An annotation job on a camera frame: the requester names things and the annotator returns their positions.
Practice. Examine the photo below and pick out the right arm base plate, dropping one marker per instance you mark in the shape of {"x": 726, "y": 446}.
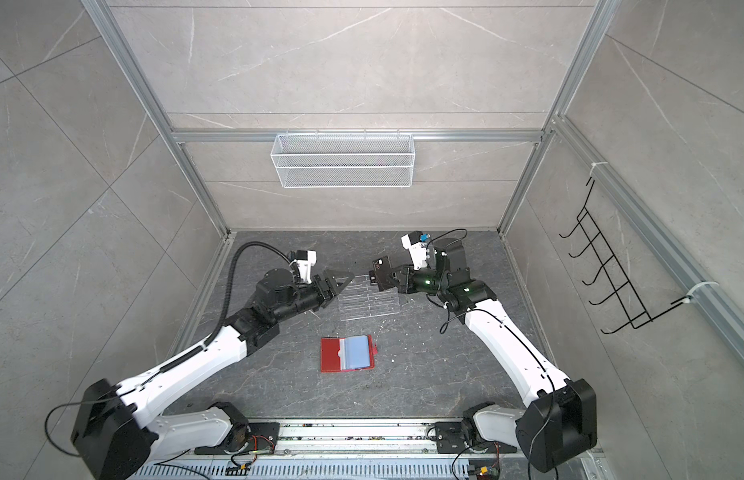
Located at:
{"x": 453, "y": 437}

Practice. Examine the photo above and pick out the clear acrylic organizer tray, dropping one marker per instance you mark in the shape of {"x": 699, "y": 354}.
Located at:
{"x": 362, "y": 299}

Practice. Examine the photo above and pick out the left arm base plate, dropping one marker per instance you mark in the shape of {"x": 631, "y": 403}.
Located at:
{"x": 256, "y": 437}

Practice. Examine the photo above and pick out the red leather card holder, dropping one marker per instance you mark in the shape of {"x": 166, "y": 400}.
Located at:
{"x": 347, "y": 354}

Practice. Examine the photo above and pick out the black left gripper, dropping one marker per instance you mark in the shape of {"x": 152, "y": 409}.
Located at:
{"x": 331, "y": 290}

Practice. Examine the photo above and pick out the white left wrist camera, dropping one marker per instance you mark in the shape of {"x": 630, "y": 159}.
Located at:
{"x": 302, "y": 263}

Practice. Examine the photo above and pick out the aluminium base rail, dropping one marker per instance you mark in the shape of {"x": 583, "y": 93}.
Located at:
{"x": 364, "y": 449}

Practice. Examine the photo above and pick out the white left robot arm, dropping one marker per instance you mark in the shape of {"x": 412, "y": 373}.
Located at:
{"x": 120, "y": 427}

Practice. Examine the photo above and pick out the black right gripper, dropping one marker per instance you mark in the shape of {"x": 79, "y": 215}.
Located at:
{"x": 407, "y": 284}

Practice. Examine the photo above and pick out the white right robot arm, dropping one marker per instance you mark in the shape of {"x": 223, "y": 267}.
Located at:
{"x": 559, "y": 418}

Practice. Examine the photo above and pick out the white wire mesh basket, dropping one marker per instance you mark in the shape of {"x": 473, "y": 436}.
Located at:
{"x": 347, "y": 160}

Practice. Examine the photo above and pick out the black wire hook rack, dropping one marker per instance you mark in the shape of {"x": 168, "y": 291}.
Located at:
{"x": 611, "y": 269}

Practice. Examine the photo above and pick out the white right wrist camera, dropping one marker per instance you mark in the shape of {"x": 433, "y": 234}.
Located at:
{"x": 416, "y": 243}

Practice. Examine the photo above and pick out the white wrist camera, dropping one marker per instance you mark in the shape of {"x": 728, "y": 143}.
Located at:
{"x": 416, "y": 243}
{"x": 302, "y": 263}

